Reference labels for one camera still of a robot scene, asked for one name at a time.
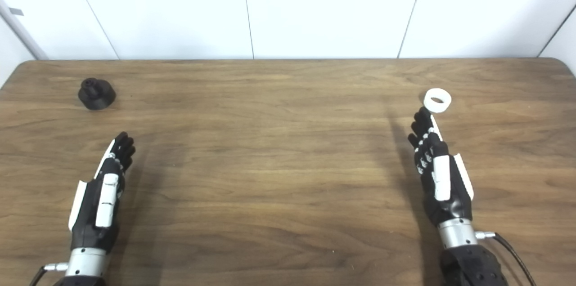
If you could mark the grey tape label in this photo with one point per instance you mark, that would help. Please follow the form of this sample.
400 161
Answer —
16 11

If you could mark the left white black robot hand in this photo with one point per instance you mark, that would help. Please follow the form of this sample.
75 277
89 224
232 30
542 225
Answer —
96 223

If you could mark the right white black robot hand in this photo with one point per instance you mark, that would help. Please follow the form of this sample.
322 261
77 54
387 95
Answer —
452 207

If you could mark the grey corner pole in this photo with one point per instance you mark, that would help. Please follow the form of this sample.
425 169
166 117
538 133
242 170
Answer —
22 29

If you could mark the round black part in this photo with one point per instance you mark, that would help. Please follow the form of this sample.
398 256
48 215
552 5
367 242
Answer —
99 97

